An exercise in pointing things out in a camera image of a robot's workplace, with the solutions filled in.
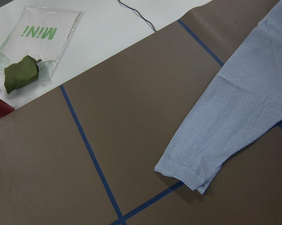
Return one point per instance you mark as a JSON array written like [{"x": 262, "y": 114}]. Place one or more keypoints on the light blue striped shirt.
[{"x": 243, "y": 101}]

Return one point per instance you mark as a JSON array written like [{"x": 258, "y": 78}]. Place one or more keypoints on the clear bag with green print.
[{"x": 42, "y": 33}]

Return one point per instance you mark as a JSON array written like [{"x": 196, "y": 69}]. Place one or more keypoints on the olive green cloth pouch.
[{"x": 23, "y": 73}]

